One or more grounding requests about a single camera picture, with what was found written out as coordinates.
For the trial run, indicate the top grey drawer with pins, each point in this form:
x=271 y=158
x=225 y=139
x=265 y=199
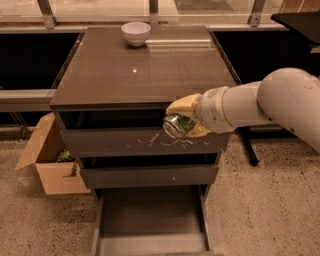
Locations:
x=130 y=133

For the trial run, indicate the bottom grey drawer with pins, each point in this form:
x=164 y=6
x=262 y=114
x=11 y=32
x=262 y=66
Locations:
x=152 y=221

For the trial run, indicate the open cardboard box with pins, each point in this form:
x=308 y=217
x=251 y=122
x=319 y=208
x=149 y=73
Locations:
x=42 y=151

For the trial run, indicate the grey drawer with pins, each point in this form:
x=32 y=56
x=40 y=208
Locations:
x=152 y=221
x=149 y=171
x=130 y=133

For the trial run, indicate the metal window railing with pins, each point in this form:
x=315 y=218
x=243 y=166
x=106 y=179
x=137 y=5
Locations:
x=213 y=14

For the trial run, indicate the green can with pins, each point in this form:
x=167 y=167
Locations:
x=178 y=126

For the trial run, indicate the green item in box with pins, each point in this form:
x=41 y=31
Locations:
x=64 y=156

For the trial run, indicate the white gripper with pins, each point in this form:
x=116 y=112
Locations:
x=212 y=108

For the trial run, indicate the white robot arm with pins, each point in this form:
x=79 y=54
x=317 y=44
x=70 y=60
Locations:
x=288 y=97

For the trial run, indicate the grey drawer cabinet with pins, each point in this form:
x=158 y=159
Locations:
x=106 y=74

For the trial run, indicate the white ceramic bowl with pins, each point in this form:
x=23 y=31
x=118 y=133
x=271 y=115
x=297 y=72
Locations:
x=136 y=33

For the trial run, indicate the middle grey drawer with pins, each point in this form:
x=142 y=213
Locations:
x=149 y=171

